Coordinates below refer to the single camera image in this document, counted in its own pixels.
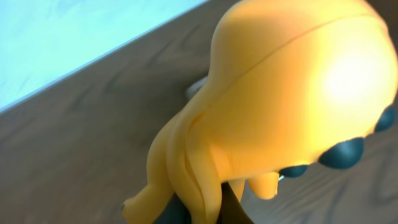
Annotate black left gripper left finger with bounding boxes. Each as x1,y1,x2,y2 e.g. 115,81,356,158
154,194,192,224

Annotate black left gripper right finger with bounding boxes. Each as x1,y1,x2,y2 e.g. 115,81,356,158
217,182,254,224

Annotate orange rubber duck toy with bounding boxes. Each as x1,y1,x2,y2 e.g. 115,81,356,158
122,0,397,223

